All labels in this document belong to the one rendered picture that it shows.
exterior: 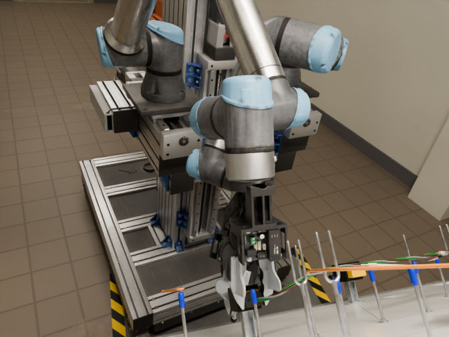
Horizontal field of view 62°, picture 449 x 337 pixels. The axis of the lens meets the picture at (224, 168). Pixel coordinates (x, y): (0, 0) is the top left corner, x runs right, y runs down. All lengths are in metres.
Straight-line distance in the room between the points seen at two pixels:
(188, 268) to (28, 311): 0.80
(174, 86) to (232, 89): 0.72
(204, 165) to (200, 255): 1.12
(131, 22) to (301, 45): 0.43
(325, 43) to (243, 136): 0.52
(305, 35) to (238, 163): 0.54
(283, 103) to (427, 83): 2.67
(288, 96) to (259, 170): 0.20
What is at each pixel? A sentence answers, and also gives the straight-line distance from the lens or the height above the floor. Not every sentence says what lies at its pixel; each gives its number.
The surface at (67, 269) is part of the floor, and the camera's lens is 2.27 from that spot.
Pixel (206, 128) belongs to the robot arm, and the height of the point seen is 1.40.
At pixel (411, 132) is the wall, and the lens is 3.41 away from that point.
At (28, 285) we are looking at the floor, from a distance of 2.25.
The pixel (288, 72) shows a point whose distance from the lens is 1.47.
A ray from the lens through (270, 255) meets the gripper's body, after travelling 0.56.
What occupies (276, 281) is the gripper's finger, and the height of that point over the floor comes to 1.24.
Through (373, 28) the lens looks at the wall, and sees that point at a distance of 3.64.
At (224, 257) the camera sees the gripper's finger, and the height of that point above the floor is 1.25.
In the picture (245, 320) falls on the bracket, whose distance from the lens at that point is 0.71.
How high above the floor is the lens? 1.70
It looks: 34 degrees down
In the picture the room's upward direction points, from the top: 9 degrees clockwise
